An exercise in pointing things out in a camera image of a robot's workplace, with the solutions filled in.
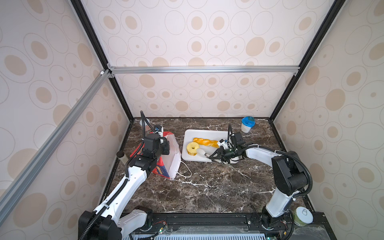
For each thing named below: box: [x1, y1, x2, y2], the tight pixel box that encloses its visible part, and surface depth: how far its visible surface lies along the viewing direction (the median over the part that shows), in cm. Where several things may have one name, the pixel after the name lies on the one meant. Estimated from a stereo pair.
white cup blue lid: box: [240, 116, 256, 134], surface depth 108 cm
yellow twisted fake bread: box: [192, 137, 219, 148], surface depth 105 cm
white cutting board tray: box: [181, 129, 229, 162], surface depth 109 cm
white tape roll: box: [293, 206, 314, 227], surface depth 73 cm
